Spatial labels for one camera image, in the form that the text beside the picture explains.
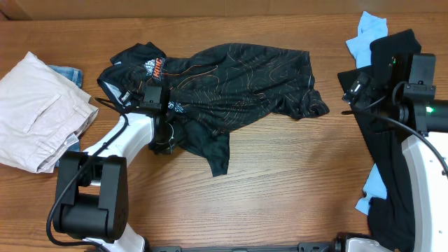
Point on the blue denim jeans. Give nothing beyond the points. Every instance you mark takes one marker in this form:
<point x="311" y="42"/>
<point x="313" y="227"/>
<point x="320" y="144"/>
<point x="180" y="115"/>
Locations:
<point x="76" y="76"/>

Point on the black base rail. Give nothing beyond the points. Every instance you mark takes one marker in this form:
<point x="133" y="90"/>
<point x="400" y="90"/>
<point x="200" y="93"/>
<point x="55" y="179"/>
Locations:
<point x="338" y="244"/>

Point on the black garment pile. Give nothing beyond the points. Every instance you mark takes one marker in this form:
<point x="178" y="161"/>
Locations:
<point x="391" y="220"/>

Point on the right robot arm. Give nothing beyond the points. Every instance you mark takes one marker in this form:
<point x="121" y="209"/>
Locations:
<point x="407" y="137"/>

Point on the light blue cloth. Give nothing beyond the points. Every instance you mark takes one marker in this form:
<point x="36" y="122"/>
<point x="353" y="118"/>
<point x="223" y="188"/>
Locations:
<point x="370" y="28"/>

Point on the black orange patterned jersey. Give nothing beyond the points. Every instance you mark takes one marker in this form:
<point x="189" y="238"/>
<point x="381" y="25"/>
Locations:
<point x="213" y="93"/>

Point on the beige folded trousers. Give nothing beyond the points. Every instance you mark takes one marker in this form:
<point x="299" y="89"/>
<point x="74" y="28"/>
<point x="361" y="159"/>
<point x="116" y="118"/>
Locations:
<point x="43" y="113"/>

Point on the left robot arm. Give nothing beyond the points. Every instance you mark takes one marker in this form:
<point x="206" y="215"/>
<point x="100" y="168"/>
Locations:
<point x="91" y="205"/>

